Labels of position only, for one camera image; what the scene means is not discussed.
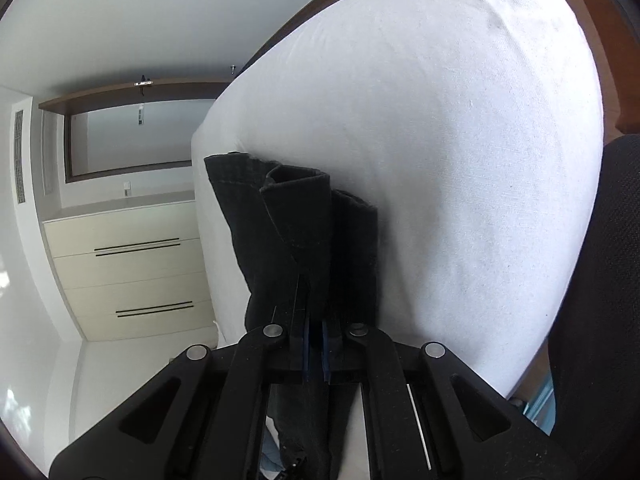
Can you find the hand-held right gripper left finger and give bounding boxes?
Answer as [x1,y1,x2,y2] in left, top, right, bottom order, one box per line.
[49,274,313,480]

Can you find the cream drawer cabinet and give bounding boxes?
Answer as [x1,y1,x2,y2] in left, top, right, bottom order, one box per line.
[42,195,219,342]

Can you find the white air vent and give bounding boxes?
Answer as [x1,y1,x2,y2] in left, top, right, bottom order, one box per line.
[12,109,26,205]

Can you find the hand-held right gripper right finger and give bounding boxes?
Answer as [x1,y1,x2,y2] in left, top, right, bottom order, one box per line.
[320,320,583,480]

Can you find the black pants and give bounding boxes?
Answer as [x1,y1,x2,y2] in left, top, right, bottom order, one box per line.
[204,152,379,480]

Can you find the white bed sheet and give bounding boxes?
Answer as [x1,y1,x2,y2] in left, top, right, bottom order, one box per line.
[190,0,606,402]

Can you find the wooden door frame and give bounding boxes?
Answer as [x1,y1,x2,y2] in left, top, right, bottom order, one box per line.
[39,81,232,184]

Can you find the black mesh chair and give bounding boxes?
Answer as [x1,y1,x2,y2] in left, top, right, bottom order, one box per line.
[547,132,640,480]

